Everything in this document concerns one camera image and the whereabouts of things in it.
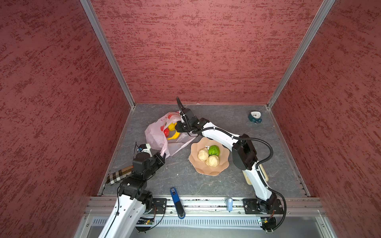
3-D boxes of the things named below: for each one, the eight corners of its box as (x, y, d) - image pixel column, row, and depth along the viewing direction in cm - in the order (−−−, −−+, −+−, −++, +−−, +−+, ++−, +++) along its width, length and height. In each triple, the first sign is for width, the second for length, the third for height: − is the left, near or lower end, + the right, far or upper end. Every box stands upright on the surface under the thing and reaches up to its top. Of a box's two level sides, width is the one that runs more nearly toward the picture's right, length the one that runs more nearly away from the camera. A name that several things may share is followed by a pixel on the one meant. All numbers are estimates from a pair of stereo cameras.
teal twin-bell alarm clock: (250, 124, 110) (252, 121, 107) (247, 114, 117) (248, 110, 114) (261, 125, 111) (264, 121, 107) (258, 114, 117) (260, 110, 114)
